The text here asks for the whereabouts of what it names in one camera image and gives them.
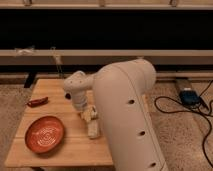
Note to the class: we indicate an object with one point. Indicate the blue power adapter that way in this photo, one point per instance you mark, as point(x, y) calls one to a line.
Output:
point(189, 97)

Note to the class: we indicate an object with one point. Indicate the small white bottle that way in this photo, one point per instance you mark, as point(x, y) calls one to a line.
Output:
point(93, 129)

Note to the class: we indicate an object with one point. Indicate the long wooden shelf rail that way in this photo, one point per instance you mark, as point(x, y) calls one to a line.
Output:
point(89, 57)

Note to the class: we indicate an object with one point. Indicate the orange ribbed plate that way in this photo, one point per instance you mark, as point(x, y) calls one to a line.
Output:
point(44, 134)

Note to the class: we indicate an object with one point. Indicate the wooden table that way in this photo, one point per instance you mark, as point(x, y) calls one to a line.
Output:
point(76, 149)

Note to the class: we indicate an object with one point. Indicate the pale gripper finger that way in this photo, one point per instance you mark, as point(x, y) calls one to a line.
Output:
point(89, 114)

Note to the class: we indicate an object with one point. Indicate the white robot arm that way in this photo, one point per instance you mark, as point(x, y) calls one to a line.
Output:
point(117, 91)

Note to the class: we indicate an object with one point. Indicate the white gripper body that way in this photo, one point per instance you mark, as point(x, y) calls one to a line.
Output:
point(82, 107)

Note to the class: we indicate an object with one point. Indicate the red chili pepper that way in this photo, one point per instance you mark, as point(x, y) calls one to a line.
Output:
point(37, 102)

